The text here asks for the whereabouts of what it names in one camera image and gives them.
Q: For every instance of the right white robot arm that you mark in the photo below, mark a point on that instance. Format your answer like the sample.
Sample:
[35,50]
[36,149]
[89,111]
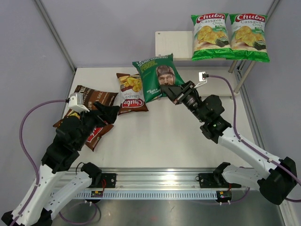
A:
[273,177]

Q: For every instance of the brown Kettle sea salt bag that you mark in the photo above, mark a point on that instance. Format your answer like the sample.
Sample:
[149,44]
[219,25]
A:
[91,95]

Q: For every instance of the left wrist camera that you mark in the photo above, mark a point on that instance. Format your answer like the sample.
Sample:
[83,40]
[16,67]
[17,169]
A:
[76,103]

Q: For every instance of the aluminium frame post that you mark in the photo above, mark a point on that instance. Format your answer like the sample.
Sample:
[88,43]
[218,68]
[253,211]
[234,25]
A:
[53,31]
[270,11]

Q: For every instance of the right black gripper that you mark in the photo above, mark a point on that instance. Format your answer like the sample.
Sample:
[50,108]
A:
[178,94]

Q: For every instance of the dark green Real chips bag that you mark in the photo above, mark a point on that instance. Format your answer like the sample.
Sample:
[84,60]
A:
[155,72]

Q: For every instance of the brown Chuba cassava chips bag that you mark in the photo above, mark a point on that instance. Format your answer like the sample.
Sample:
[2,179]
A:
[131,95]

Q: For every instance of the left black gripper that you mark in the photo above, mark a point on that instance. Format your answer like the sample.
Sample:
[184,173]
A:
[110,113]

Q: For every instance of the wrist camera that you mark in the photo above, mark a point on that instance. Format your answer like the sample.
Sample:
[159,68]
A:
[76,103]
[202,76]

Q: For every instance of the white two-tier wooden shelf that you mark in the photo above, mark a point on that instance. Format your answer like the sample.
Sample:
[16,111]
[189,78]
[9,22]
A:
[180,44]

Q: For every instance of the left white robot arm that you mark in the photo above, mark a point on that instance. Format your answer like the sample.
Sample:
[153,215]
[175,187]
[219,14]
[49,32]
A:
[38,207]

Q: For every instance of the right aluminium frame post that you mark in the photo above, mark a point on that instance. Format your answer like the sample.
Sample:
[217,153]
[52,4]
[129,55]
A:
[270,11]

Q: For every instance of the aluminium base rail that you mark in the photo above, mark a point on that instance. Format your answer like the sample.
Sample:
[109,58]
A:
[136,184]

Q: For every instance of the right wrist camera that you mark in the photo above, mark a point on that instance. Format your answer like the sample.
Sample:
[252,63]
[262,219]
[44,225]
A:
[202,76]

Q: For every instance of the left aluminium frame post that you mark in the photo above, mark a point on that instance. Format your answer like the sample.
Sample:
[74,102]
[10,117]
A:
[53,31]

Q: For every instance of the green Chuba cassava chips bag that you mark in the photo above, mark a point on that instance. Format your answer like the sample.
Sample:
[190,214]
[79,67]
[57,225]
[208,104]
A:
[248,37]

